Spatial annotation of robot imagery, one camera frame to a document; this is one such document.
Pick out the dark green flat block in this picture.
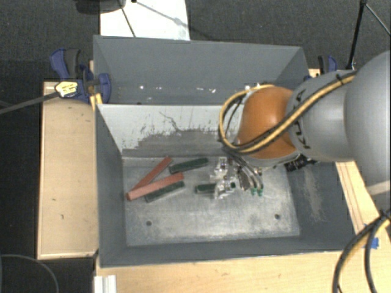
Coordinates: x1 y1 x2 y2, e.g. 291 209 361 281
144 180 186 203
168 157 210 175
194 183 217 196

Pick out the red-brown flat block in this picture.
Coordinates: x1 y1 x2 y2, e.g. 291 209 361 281
126 172 185 201
131 156 174 192

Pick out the black cylinder on white bracket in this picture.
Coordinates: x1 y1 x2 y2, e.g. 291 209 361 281
285 154 317 173

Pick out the grey metal bin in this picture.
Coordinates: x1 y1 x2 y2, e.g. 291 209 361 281
92 34 357 268

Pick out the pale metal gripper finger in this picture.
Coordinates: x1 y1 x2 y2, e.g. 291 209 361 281
213 179 235 200
213 158 229 180

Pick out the pale wood flat board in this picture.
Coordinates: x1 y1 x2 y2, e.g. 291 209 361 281
37 81 100 261

